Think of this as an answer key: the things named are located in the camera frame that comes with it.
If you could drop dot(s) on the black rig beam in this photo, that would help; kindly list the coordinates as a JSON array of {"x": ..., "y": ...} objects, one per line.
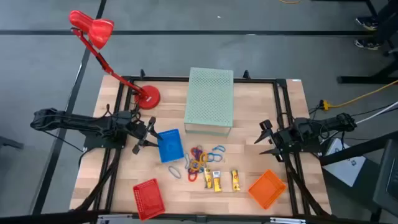
[{"x": 46, "y": 217}]

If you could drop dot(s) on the red plastic basket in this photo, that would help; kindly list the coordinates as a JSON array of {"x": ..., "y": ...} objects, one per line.
[{"x": 148, "y": 199}]

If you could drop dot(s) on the silver metal bracket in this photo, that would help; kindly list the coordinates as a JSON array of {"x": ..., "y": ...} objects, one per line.
[{"x": 287, "y": 221}]

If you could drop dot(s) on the green mesh metal shelf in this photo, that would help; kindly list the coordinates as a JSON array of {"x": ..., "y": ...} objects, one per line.
[{"x": 208, "y": 96}]

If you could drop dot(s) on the grey office chair base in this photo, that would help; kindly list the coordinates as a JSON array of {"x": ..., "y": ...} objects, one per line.
[{"x": 391, "y": 52}]

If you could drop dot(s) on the dark grey equipment case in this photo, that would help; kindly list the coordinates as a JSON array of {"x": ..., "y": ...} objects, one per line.
[{"x": 388, "y": 180}]

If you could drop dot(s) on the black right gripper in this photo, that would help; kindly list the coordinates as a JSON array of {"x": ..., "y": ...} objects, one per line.
[{"x": 286, "y": 140}]

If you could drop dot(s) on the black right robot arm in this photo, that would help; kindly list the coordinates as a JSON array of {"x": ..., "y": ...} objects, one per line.
[{"x": 329, "y": 124}]

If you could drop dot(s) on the white cardboard box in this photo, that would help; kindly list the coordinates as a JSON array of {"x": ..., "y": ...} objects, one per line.
[{"x": 345, "y": 168}]

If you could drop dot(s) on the black desk leg base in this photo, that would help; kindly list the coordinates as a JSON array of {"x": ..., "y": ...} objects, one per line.
[{"x": 357, "y": 80}]

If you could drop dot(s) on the orange plastic basket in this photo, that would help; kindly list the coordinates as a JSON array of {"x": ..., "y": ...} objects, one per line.
[{"x": 266, "y": 189}]

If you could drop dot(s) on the person's shoe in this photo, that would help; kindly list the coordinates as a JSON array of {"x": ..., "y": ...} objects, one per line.
[
  {"x": 367, "y": 23},
  {"x": 368, "y": 44}
]

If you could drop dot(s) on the person's leg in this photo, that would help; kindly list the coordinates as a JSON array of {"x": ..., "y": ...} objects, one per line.
[
  {"x": 390, "y": 29},
  {"x": 388, "y": 9}
]

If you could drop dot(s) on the blue plastic basket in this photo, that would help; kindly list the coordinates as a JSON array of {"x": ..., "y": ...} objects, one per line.
[{"x": 169, "y": 146}]

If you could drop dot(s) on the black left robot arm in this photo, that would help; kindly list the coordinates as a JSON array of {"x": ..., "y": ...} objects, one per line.
[{"x": 77, "y": 123}]

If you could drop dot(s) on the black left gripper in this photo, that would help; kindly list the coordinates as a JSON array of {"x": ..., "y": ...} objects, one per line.
[{"x": 136, "y": 130}]

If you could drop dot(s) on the black stand foot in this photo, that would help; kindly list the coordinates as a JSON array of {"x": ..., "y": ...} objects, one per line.
[{"x": 12, "y": 143}]

